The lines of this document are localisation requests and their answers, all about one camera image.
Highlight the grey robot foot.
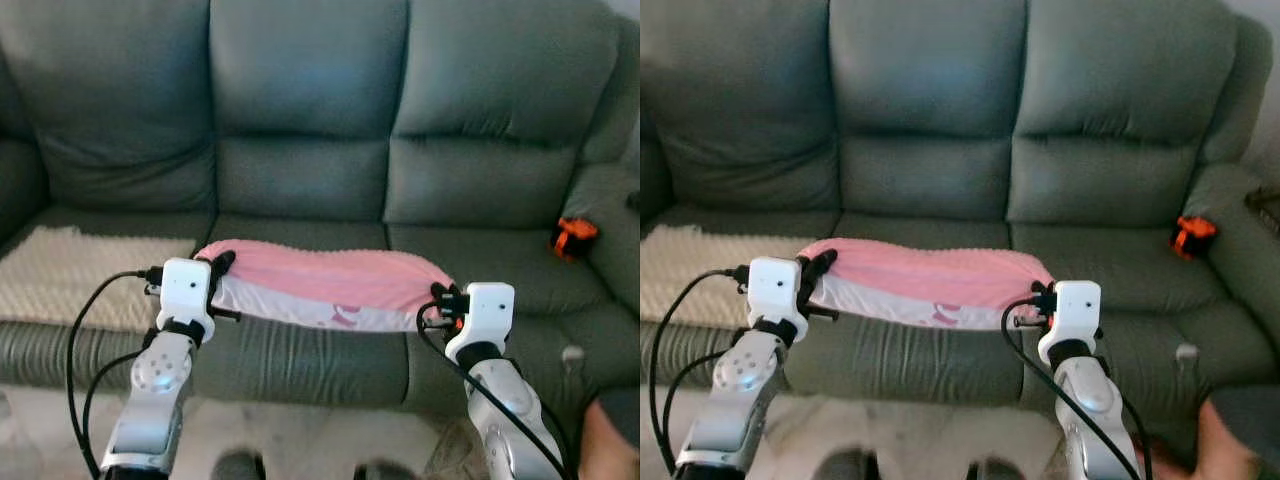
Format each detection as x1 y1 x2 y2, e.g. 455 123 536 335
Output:
354 459 417 480
964 457 1023 480
814 449 877 480
208 451 267 480

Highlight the orange black toy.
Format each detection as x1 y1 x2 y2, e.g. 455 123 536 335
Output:
1171 215 1220 262
549 217 600 262

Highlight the pink dotted pillow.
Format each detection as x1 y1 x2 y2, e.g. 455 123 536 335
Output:
797 238 1057 332
195 240 457 332

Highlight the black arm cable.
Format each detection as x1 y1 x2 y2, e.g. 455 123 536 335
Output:
648 266 751 477
416 300 571 480
662 348 736 471
82 348 146 471
66 268 164 477
1001 296 1146 480

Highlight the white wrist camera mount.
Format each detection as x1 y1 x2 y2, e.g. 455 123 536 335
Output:
445 283 516 363
1037 281 1102 366
158 258 216 343
747 257 809 344

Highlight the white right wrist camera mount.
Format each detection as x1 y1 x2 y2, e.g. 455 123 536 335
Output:
445 283 516 363
1037 281 1102 366

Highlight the grey right robot foot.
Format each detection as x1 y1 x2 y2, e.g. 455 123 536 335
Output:
964 457 1023 480
354 459 417 480

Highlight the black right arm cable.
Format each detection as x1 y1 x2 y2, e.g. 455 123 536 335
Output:
416 300 571 480
1001 296 1146 480

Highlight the grey green three-seat sofa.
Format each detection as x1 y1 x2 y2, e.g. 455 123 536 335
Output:
640 0 1280 426
0 0 641 416

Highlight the grey left robot foot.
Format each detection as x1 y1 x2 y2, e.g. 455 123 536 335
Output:
814 449 877 480
208 451 267 480

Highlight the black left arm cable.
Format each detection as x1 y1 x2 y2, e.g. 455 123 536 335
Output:
662 348 736 471
82 348 146 471
66 268 164 477
648 266 751 477

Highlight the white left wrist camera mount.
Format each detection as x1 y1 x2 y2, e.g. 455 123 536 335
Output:
158 258 216 343
747 257 809 344

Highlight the beige textured blanket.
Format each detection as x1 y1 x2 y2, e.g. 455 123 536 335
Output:
640 224 818 331
0 226 203 333

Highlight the person bare leg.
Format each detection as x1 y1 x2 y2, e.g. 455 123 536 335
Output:
578 388 641 480
1148 388 1280 480

